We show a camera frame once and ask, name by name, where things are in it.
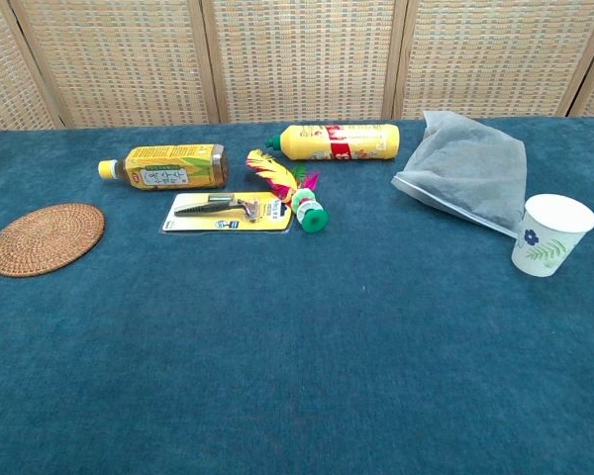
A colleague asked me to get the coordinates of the white floral paper cup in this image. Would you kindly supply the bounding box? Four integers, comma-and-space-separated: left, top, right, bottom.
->
510, 193, 594, 278

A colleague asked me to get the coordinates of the round woven rattan coaster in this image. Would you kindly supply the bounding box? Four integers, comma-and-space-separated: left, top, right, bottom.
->
0, 202, 106, 278

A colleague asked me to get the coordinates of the colourful feather shuttlecock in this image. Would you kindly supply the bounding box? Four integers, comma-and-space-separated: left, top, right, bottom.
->
246, 148, 330, 235

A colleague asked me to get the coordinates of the razor in yellow blister pack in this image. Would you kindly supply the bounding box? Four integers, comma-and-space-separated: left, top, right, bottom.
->
160, 191, 295, 234

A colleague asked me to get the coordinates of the yellow squeeze bottle, red label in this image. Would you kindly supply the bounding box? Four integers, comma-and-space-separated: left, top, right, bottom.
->
264, 123, 401, 162

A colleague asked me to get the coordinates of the blue table cloth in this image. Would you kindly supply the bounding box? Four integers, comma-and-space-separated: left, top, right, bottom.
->
0, 116, 594, 475

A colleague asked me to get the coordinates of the tea bottle with yellow label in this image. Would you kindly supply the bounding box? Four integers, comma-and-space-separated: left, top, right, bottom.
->
97, 142, 231, 191

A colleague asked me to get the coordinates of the woven wood-framed folding screen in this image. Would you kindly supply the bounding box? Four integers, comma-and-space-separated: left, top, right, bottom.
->
0, 0, 594, 135

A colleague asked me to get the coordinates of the grey translucent zip bag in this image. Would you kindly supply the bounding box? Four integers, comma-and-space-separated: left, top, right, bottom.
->
390, 109, 529, 239

